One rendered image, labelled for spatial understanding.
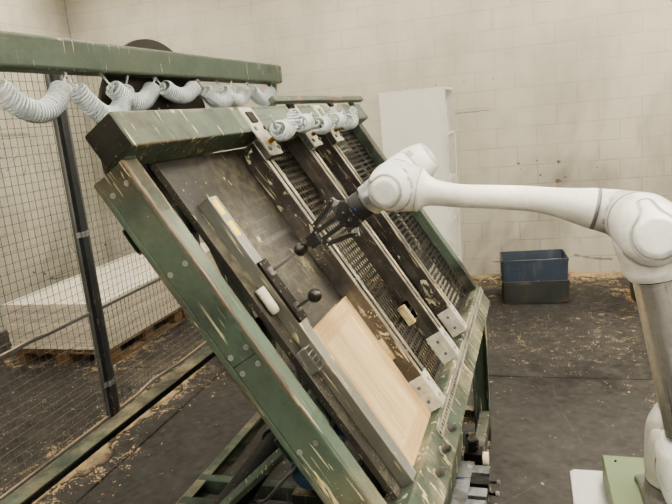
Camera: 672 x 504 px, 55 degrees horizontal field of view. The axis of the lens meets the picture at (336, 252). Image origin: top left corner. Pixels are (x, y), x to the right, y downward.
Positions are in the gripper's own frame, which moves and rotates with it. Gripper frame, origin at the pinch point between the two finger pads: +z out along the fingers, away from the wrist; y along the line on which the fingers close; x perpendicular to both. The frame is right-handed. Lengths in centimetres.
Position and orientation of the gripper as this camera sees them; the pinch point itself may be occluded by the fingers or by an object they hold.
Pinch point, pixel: (309, 243)
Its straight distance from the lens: 176.2
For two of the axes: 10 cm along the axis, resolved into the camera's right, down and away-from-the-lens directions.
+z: -7.6, 5.4, 3.7
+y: -5.9, -8.1, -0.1
